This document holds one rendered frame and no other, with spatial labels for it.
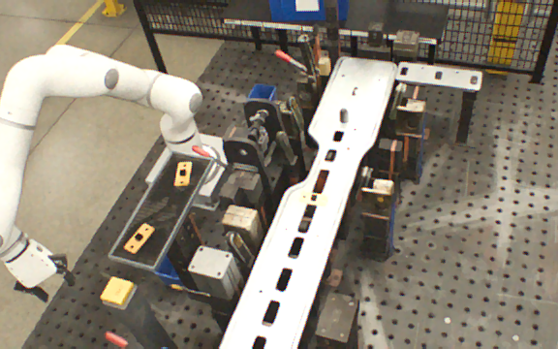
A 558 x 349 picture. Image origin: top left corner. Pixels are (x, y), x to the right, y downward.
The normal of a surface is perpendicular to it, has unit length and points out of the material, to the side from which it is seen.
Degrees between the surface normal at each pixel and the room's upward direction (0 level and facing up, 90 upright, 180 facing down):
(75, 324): 0
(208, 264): 0
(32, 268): 71
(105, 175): 0
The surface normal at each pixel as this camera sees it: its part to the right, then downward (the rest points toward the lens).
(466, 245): -0.13, -0.63
